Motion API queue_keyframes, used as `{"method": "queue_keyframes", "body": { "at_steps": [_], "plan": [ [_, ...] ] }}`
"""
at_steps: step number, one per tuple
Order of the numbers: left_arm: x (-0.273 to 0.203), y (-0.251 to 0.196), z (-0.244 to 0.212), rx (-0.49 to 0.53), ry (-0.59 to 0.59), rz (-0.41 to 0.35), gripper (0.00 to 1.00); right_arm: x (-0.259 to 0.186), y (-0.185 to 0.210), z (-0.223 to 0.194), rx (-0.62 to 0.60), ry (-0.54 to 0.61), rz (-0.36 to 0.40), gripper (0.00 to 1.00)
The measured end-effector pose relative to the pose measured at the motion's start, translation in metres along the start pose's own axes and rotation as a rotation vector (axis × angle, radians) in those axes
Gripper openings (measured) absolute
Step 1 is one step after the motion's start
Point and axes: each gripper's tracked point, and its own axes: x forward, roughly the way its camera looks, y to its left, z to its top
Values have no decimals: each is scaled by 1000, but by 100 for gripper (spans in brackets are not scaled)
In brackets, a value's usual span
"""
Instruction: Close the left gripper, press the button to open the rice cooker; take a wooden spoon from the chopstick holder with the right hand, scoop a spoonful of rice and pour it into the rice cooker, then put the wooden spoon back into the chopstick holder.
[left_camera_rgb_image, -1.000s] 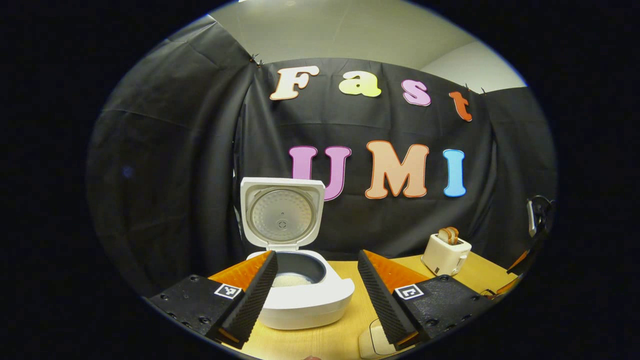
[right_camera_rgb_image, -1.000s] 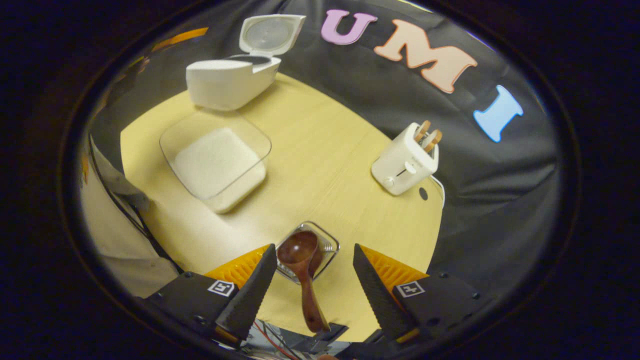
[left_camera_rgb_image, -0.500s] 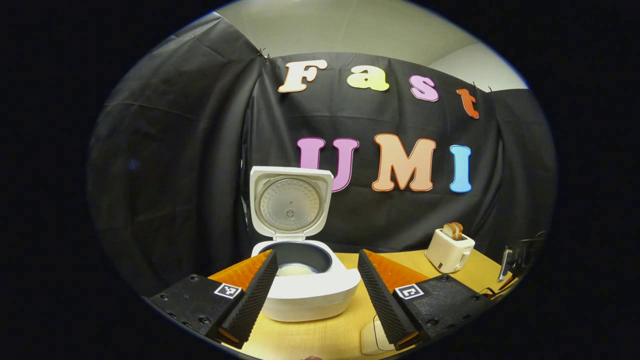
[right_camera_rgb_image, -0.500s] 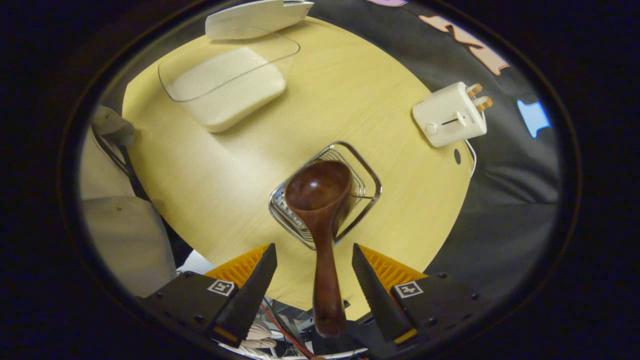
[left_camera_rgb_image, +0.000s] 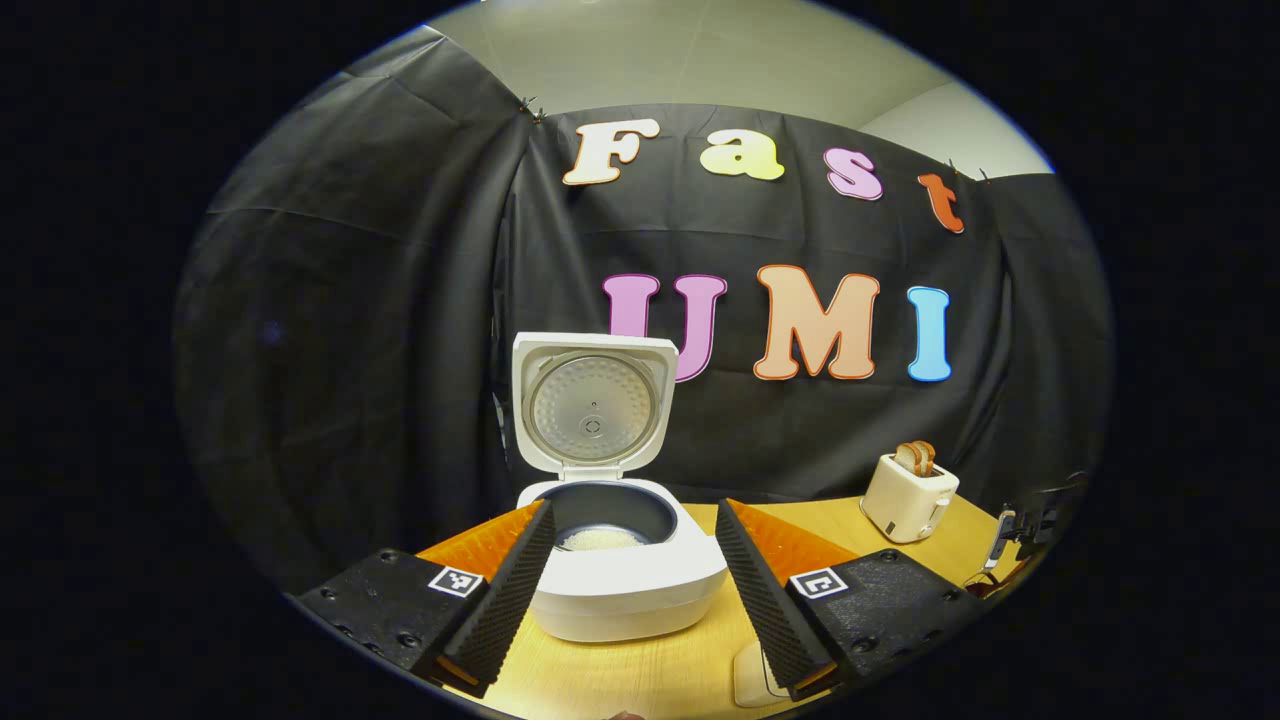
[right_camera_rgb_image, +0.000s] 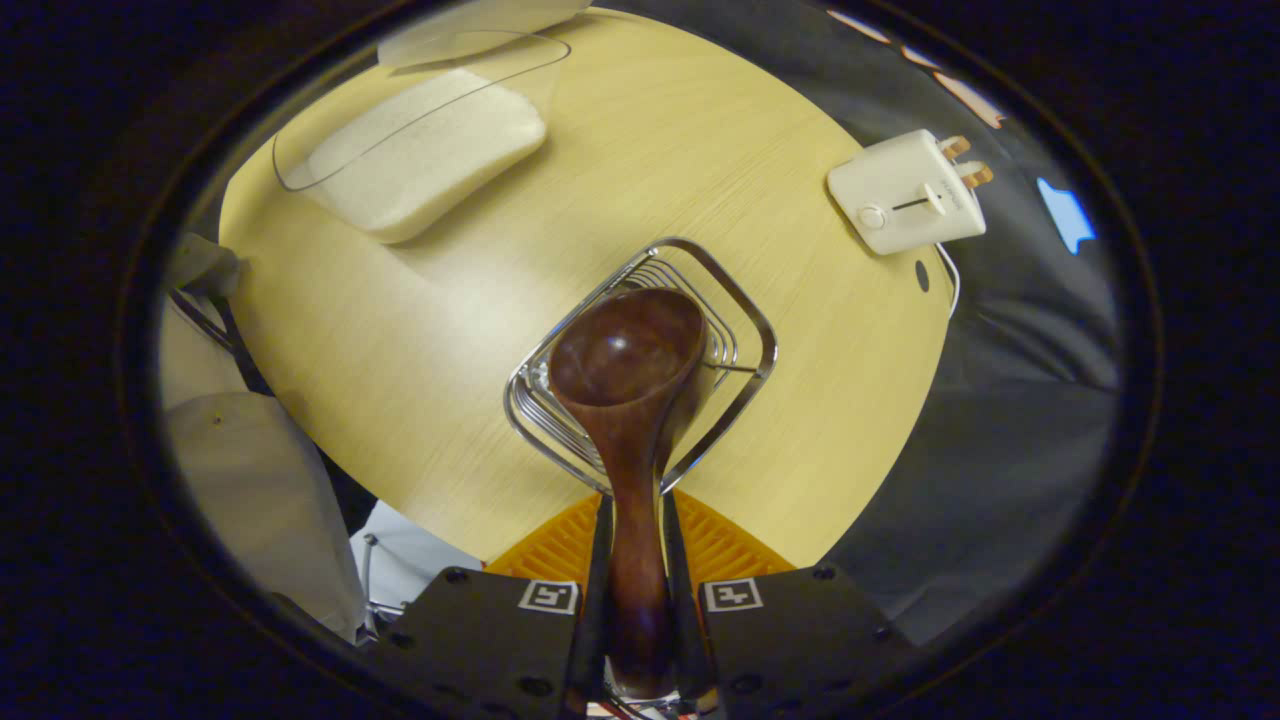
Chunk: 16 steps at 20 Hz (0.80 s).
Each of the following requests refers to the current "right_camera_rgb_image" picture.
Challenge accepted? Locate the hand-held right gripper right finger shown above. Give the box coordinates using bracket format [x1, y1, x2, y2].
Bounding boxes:
[660, 490, 916, 720]

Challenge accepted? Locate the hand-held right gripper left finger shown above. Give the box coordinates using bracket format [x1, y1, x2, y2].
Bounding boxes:
[365, 490, 613, 720]

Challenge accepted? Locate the brown wooden spoon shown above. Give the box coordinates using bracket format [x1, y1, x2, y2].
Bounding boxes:
[548, 288, 709, 701]

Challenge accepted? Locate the metal wire chopstick holder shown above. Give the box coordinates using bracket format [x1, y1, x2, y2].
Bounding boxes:
[503, 237, 779, 498]

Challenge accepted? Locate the white rice cooker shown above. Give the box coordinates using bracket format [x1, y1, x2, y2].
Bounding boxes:
[378, 0, 593, 69]

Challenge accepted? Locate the black backdrop cloth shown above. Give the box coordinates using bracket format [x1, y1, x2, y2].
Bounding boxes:
[600, 0, 1123, 646]

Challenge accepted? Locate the white toaster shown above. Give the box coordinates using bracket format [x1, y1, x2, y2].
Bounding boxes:
[827, 128, 988, 256]

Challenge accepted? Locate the clear glass dish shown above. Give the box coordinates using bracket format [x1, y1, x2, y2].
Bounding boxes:
[272, 30, 573, 246]

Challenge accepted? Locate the white toaster cable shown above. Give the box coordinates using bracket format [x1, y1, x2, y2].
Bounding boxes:
[934, 242, 963, 319]

